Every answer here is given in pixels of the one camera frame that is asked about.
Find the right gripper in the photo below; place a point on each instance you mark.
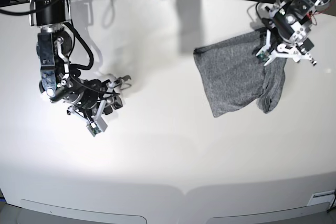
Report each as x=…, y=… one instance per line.
x=96, y=98

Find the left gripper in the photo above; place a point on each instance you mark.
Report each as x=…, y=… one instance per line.
x=297, y=47

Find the grey long-sleeve T-shirt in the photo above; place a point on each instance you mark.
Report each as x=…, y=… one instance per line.
x=233, y=76

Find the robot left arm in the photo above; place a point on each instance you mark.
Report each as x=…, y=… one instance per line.
x=289, y=24

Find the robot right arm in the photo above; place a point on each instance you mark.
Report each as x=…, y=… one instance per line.
x=63, y=54

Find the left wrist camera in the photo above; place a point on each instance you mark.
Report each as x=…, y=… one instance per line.
x=263, y=56

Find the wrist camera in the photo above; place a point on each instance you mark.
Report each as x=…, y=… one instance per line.
x=263, y=56
x=96, y=127

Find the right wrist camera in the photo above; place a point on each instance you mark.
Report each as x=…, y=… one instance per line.
x=96, y=127

